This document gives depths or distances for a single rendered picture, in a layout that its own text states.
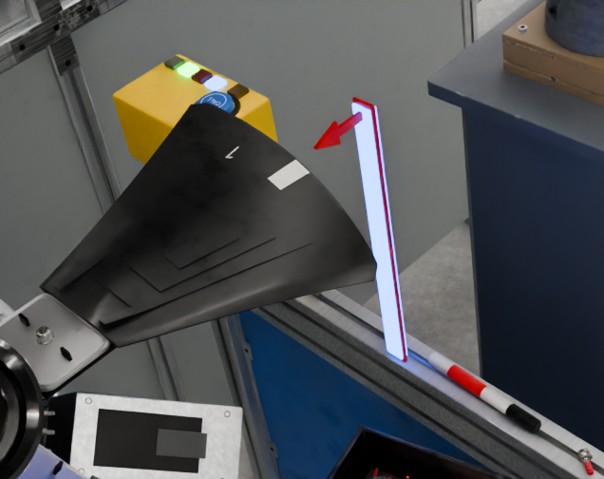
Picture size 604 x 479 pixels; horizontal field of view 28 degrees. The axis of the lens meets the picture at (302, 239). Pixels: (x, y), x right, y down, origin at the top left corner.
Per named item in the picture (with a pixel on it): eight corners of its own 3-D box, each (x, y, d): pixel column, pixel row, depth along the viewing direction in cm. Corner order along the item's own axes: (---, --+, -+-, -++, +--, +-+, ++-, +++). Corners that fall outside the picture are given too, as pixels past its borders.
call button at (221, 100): (190, 116, 128) (187, 103, 127) (217, 98, 130) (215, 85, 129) (214, 128, 126) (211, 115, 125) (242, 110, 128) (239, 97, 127)
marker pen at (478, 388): (426, 356, 124) (532, 427, 115) (436, 348, 124) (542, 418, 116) (427, 366, 125) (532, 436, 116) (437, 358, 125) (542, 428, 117)
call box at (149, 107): (132, 165, 140) (109, 91, 133) (196, 123, 144) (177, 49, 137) (220, 220, 130) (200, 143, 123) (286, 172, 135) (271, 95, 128)
